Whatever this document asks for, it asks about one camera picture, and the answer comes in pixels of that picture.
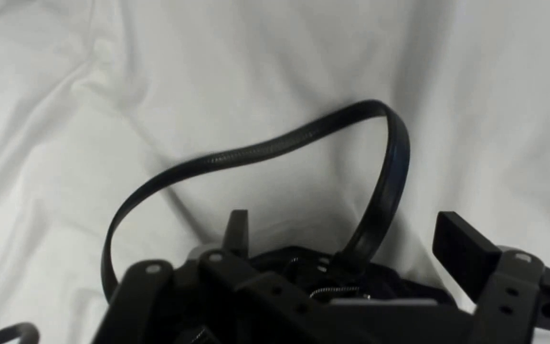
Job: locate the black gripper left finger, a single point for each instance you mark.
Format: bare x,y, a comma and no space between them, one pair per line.
219,295

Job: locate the white tablecloth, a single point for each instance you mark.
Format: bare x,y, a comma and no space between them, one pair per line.
96,96

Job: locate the black handbag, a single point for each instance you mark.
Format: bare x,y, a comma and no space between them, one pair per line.
310,270

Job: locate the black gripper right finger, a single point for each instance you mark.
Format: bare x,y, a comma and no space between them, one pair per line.
509,287

